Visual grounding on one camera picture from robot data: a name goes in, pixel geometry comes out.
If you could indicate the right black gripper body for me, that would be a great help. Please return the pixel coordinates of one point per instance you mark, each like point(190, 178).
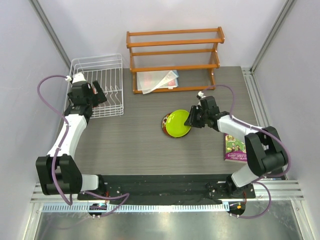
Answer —
point(205, 115)

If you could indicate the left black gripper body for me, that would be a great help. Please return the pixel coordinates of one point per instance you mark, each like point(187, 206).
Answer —
point(91, 98)

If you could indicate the orange plate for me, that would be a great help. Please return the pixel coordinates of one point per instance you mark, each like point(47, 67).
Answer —
point(94, 90)

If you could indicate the green plate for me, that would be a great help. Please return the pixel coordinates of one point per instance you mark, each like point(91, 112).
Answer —
point(175, 123)

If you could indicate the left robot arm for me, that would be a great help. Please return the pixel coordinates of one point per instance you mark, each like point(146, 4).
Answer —
point(57, 171)

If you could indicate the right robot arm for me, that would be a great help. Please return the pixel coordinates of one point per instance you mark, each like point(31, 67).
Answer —
point(265, 152)

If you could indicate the purple treehouse book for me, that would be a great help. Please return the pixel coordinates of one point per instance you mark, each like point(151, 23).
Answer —
point(234, 150)

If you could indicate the clear plastic document sleeve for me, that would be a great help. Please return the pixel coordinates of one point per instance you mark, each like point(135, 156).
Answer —
point(149, 81)

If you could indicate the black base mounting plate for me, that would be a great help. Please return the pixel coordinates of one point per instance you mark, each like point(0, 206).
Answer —
point(175, 189)

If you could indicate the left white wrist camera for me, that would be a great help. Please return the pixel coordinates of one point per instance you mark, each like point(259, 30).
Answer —
point(79, 77)

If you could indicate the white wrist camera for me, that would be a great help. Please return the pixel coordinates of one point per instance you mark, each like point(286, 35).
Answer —
point(200, 96)
point(79, 77)

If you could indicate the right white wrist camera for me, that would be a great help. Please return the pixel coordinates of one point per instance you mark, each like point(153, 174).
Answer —
point(200, 96)

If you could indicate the white wire dish rack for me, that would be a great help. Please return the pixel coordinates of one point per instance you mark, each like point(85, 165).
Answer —
point(107, 70)

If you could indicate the slotted cable duct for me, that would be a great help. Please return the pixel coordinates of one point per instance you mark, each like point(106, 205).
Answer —
point(90, 208)

